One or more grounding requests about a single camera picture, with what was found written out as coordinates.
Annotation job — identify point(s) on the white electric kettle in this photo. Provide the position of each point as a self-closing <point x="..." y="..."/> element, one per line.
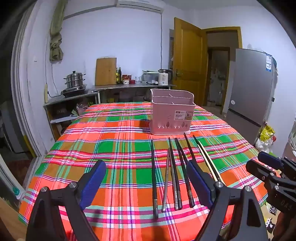
<point x="163" y="77"/>

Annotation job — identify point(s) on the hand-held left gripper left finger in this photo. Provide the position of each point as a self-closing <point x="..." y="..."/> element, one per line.
<point x="92" y="185"/>

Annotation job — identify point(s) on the black induction cooker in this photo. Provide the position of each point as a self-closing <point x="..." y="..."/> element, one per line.
<point x="74" y="91"/>

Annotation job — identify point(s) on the low steel shelf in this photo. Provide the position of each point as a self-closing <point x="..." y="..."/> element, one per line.
<point x="60" y="100"/>

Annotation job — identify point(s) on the yellow plastic bag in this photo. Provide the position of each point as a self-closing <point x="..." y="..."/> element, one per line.
<point x="267" y="133"/>

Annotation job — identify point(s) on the dark glass bottle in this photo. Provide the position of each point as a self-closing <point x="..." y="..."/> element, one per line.
<point x="120" y="76"/>

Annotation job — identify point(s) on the clear glass cup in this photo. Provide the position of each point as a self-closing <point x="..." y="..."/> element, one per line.
<point x="138" y="79"/>

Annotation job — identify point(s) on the clear plastic storage container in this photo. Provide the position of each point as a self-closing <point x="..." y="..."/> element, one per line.
<point x="149" y="77"/>

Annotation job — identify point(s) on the yellow oil bottle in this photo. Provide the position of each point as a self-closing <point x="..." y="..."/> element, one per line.
<point x="117" y="77"/>

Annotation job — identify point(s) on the white air conditioner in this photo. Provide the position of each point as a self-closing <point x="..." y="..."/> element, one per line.
<point x="141" y="4"/>

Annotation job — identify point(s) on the green tied curtain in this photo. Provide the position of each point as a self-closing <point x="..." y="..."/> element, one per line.
<point x="56" y="34"/>

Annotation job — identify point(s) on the pink box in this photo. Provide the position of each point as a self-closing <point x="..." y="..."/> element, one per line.
<point x="81" y="109"/>

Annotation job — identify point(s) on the white sliding door frame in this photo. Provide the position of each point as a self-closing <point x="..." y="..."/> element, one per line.
<point x="23" y="92"/>

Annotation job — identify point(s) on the printed cardboard box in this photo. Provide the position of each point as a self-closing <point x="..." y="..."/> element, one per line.
<point x="271" y="220"/>

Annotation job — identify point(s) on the yellow wooden door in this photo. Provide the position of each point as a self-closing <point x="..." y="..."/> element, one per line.
<point x="188" y="62"/>

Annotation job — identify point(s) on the stainless steel steamer pot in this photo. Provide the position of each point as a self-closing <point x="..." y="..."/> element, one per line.
<point x="74" y="81"/>

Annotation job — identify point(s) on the stainless steel counter table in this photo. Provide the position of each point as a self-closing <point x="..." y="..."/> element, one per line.
<point x="129" y="87"/>

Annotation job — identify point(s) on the beige power strip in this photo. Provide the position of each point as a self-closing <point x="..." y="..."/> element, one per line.
<point x="46" y="93"/>

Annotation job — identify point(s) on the yellow door frame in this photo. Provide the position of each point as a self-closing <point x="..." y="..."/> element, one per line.
<point x="239" y="34"/>

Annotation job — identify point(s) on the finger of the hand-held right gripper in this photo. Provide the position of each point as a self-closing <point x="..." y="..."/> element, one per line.
<point x="270" y="160"/>
<point x="259" y="170"/>

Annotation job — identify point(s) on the white plastic bag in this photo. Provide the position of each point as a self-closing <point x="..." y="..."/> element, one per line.
<point x="263" y="144"/>

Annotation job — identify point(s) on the light wooden chopstick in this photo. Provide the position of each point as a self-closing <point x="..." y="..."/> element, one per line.
<point x="208" y="162"/>
<point x="214" y="166"/>

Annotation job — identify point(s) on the silver refrigerator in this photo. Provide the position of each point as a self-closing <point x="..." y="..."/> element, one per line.
<point x="252" y="92"/>

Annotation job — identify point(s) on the wooden cutting board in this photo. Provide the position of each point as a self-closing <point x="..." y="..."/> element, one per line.
<point x="106" y="71"/>

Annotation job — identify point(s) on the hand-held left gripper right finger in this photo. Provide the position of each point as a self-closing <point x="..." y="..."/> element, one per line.
<point x="200" y="185"/>

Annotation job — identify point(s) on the pink plastic utensil holder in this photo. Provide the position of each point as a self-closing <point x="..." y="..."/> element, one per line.
<point x="172" y="109"/>

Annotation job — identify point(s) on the green capped bottle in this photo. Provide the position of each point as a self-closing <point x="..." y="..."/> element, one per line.
<point x="19" y="193"/>

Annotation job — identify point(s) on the red green plaid tablecloth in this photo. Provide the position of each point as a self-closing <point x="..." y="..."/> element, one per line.
<point x="115" y="139"/>

